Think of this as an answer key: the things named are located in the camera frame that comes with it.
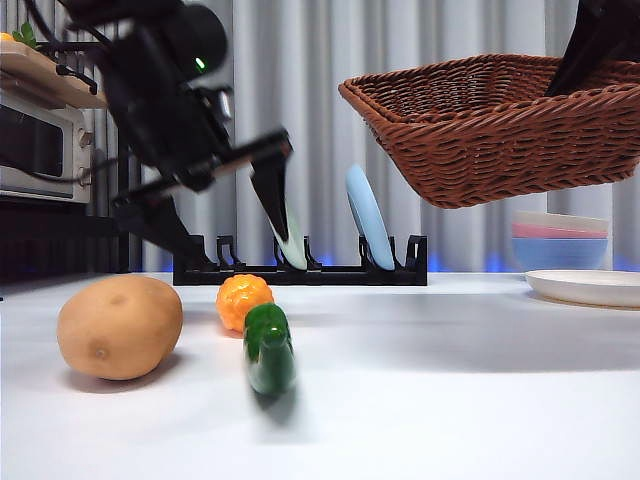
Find silver toaster oven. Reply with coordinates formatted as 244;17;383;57
0;92;99;205

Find wooden board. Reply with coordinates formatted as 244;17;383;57
0;39;109;110

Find pale blue plate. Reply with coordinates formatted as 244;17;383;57
345;163;396;269

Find black metal handle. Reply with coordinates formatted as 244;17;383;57
55;64;99;96

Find pale green plate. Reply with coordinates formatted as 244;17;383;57
269;207;308;272

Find black dish rack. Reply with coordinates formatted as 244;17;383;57
172;233;429;287

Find grey pleated curtain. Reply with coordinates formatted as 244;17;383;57
0;0;640;274

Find cream plate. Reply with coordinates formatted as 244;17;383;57
524;269;640;309

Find black cable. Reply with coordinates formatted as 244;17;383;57
0;157;95;184

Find green leaves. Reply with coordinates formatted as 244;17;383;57
13;22;40;51

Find yellow corn cob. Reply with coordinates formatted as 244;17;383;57
216;276;276;339

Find brown wicker basket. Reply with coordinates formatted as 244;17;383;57
338;53;640;210

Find green cucumber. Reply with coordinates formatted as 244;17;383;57
243;302;299;396

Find cream bowl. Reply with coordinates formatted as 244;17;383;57
511;210;611;234

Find blue bowl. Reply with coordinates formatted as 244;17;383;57
511;237;610;274

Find pink bowl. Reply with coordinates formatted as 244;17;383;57
511;222;610;241

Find brown potato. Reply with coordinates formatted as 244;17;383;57
56;273;184;382

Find black metal shelf frame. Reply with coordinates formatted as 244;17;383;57
37;42;146;274

